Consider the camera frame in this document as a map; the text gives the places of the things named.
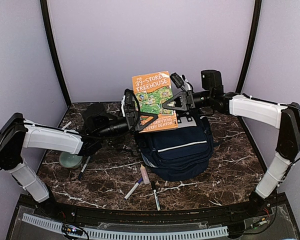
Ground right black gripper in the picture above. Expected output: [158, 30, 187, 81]
[161, 90, 213, 115]

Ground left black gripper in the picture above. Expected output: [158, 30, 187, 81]
[96, 110, 159, 142]

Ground orange treehouse book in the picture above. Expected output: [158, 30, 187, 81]
[132, 71, 178, 133]

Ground navy blue student backpack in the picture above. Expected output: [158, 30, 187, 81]
[134, 112, 214, 182]

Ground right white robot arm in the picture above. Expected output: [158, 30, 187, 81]
[162, 70, 300, 217]

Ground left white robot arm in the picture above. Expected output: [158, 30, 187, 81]
[0, 103, 158, 218]

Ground blue marker pen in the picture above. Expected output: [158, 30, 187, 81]
[124, 177, 143, 200]

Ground black white marker front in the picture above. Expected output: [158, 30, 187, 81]
[151, 181, 161, 211]

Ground black marker left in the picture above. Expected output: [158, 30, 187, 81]
[77, 156, 91, 181]

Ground red white marker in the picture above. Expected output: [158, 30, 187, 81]
[61, 121, 72, 130]

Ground near celadon green bowl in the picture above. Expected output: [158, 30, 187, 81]
[58, 151, 83, 169]

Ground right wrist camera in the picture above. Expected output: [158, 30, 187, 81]
[170, 72, 194, 92]

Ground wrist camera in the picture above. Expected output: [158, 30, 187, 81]
[120, 89, 136, 118]
[170, 72, 194, 92]

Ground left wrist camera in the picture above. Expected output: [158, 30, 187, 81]
[120, 89, 136, 118]

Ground right black frame post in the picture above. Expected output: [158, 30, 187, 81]
[232, 0, 263, 102]

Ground black frame post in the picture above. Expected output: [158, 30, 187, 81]
[232, 0, 263, 102]
[39, 0, 72, 108]

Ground white slotted cable duct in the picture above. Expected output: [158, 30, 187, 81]
[21, 213, 229, 240]

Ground black front rail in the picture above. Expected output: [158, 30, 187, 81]
[13, 193, 291, 227]

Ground left black frame post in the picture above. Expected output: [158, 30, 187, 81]
[39, 0, 72, 108]

